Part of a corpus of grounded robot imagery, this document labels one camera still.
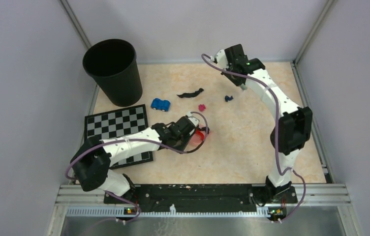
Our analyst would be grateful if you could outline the blue toy car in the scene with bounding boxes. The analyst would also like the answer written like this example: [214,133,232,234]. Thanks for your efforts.
[151,98,171,112]

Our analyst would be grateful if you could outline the black and grey checkerboard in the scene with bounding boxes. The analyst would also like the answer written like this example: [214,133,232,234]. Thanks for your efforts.
[84,104,154,169]

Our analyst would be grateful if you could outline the black plastic trash bin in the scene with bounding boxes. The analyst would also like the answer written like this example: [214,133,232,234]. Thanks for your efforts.
[82,39,143,107]

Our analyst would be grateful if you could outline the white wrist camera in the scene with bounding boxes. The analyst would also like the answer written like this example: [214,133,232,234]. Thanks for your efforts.
[186,112,200,127]
[210,49,229,70]

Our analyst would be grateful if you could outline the small dark blue scrap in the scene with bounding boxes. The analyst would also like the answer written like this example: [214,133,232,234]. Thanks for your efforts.
[224,95,234,102]

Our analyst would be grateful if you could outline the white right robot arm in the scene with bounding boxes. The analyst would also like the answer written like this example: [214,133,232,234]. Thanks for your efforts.
[214,44,312,203]

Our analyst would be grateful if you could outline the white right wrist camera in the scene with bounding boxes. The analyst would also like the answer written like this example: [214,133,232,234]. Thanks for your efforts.
[210,49,229,70]

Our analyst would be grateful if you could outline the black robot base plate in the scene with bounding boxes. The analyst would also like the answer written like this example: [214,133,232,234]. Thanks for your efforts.
[103,183,298,214]

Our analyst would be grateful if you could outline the magenta paper scrap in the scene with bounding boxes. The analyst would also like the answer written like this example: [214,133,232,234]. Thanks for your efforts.
[198,104,206,112]

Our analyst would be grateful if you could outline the red paper scrap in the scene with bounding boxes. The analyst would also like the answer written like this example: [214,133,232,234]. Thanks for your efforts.
[195,130,205,140]

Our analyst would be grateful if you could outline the grey slotted cable duct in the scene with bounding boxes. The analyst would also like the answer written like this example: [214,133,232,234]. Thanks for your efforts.
[66,206,270,218]

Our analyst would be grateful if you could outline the long black paper scrap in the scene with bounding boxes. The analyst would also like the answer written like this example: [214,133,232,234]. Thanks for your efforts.
[177,88,204,98]

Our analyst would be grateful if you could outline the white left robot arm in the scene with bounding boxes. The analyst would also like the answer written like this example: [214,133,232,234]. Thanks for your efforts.
[69,114,199,203]

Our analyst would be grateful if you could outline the pink plastic dustpan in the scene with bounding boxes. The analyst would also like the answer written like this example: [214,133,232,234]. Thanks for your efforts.
[188,127,211,147]

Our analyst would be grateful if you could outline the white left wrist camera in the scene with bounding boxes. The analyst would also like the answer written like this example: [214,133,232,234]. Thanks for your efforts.
[186,112,200,127]

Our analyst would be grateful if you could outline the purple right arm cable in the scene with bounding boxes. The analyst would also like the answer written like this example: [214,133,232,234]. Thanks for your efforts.
[201,54,307,224]

